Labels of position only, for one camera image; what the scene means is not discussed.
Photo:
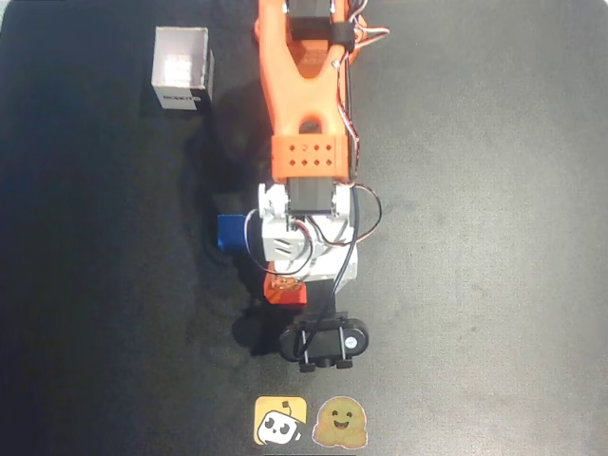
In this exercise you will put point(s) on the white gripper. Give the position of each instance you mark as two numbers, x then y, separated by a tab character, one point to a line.
284	291

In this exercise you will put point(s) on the red cube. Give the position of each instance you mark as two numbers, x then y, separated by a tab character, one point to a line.
287	297

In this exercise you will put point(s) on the orange and white robot arm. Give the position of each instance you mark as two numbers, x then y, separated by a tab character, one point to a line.
304	95

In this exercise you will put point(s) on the blue cube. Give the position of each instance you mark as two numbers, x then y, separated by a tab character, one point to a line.
230	233

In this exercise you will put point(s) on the yellow robot face sticker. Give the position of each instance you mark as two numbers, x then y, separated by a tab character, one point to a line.
280	420

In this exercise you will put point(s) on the smiling hugging face sticker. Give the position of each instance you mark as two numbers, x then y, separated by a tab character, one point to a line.
339	422

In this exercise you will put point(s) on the black table mat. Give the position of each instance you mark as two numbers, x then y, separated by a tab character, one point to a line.
475	237

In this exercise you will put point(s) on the white open cardboard box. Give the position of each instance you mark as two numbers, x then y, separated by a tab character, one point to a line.
180	62

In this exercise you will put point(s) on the black webcam on mount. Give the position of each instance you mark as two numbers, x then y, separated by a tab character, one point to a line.
323	343

